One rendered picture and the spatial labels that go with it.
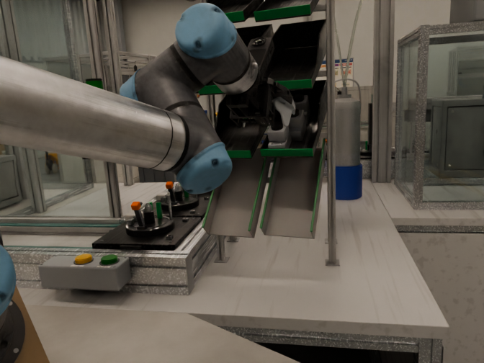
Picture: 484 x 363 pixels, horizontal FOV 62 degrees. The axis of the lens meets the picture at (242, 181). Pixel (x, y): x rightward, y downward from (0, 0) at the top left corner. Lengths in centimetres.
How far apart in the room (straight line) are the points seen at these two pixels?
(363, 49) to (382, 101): 944
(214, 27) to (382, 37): 165
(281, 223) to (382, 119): 122
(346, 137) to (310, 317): 103
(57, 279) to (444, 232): 131
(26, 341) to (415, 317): 76
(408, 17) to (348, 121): 990
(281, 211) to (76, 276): 53
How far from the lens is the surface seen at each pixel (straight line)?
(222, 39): 57
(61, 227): 149
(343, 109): 179
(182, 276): 104
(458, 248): 172
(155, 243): 111
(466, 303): 182
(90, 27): 141
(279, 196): 108
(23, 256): 124
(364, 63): 1154
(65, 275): 109
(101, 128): 42
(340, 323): 93
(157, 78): 59
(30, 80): 40
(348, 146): 181
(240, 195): 110
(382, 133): 216
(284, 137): 98
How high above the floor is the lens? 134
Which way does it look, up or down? 12 degrees down
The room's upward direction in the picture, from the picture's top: 3 degrees counter-clockwise
